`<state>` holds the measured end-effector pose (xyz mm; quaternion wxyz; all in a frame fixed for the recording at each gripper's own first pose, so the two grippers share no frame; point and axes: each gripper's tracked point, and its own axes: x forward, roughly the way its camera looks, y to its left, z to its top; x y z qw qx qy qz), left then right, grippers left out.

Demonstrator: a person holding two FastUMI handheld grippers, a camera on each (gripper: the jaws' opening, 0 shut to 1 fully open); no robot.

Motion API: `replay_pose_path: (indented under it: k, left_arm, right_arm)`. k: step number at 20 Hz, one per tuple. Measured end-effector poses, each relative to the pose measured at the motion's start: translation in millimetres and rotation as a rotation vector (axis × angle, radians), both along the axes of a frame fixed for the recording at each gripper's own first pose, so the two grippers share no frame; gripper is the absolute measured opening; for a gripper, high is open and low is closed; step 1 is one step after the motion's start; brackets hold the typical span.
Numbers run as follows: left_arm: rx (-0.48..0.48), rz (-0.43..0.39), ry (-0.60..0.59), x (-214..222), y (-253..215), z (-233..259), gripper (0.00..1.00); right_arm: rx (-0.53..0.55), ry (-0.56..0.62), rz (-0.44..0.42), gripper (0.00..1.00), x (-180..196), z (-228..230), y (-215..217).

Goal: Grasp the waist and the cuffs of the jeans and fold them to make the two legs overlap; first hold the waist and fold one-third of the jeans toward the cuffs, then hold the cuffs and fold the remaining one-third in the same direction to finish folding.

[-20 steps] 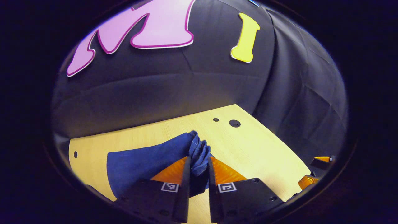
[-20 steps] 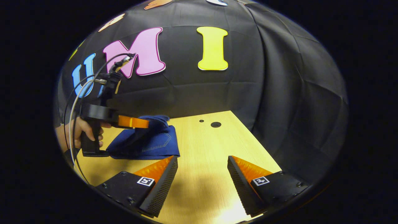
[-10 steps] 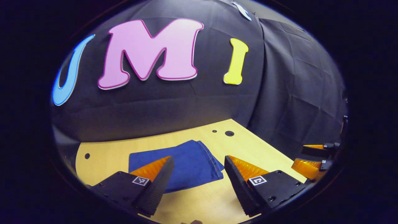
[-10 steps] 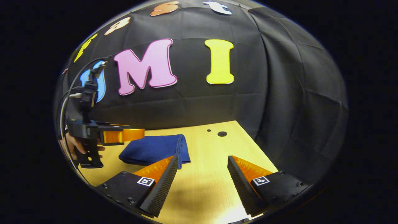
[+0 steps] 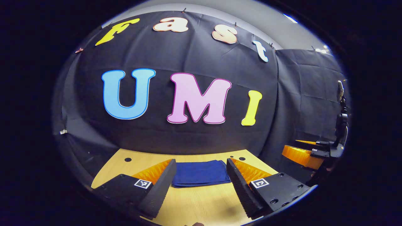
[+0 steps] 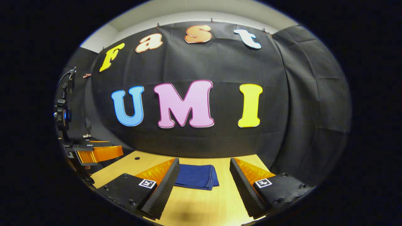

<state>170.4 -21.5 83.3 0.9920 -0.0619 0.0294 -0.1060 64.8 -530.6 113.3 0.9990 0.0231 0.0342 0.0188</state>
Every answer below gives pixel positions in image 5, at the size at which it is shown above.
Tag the black backdrop cloth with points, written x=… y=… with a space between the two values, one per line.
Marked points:
x=204 y=56

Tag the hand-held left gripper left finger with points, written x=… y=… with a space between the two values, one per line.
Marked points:
x=161 y=188

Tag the blue jeans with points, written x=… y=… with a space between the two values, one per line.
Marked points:
x=201 y=172

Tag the ceiling light strip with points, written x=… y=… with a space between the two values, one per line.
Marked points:
x=290 y=18

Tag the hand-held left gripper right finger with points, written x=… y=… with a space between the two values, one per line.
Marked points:
x=241 y=191

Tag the silver cloth clip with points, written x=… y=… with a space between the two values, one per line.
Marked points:
x=63 y=131

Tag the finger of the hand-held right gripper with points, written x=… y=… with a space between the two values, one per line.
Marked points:
x=300 y=155
x=323 y=143

